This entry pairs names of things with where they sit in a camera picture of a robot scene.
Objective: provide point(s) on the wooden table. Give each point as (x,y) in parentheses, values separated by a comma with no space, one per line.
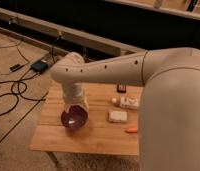
(98,136)

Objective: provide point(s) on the teal power adapter box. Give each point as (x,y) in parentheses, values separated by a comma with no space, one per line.
(39,66)

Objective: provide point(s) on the small black device on floor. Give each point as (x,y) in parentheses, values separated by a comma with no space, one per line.
(15,67)

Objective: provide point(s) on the small dark red box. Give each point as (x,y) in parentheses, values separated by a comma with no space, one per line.
(121,88)

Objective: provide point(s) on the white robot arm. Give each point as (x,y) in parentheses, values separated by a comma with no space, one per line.
(169,110)

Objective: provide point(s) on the white sponge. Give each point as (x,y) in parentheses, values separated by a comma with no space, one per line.
(117,116)

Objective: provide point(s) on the dark purple bowl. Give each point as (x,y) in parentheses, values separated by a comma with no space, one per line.
(75,118)

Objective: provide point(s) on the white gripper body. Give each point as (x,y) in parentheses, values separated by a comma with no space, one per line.
(73,94)

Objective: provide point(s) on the orange carrot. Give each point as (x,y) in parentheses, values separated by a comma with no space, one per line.
(132,130)

